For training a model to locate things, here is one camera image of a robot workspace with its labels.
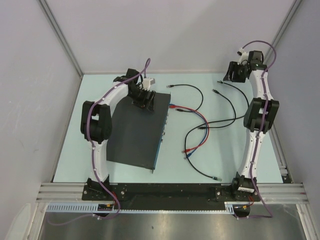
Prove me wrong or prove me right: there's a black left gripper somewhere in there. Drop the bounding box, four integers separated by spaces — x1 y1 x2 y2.
128 87 156 113

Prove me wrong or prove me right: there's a red ethernet cable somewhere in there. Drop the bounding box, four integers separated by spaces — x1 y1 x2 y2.
175 105 210 154

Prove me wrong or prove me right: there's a blue ethernet cable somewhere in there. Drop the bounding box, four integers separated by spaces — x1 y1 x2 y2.
168 102 210 159

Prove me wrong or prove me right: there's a black ethernet cable long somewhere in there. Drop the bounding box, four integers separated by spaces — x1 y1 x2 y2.
182 115 244 182

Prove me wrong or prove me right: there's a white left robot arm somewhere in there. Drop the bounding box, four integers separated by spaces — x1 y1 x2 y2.
80 68 156 200

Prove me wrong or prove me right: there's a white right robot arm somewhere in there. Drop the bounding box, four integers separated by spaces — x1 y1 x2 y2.
223 48 280 201

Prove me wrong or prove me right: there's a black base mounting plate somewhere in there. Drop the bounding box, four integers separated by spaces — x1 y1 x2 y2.
81 178 260 217

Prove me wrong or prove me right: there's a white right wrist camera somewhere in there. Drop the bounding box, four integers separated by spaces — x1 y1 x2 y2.
237 47 249 65

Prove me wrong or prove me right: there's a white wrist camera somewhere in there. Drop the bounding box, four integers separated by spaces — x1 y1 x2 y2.
142 77 156 90
237 47 249 65

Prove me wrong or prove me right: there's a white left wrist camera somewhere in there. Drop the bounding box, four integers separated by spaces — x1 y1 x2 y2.
142 77 156 90

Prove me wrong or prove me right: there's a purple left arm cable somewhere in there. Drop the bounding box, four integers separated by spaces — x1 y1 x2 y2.
46 57 152 226

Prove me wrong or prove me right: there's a dark network switch box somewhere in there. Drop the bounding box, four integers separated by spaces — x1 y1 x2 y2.
106 92 171 171

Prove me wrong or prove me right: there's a grey slotted cable duct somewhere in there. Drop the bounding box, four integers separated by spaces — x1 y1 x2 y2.
46 201 237 215

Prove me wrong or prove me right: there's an aluminium frame rail front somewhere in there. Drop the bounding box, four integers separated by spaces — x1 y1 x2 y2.
36 183 309 204

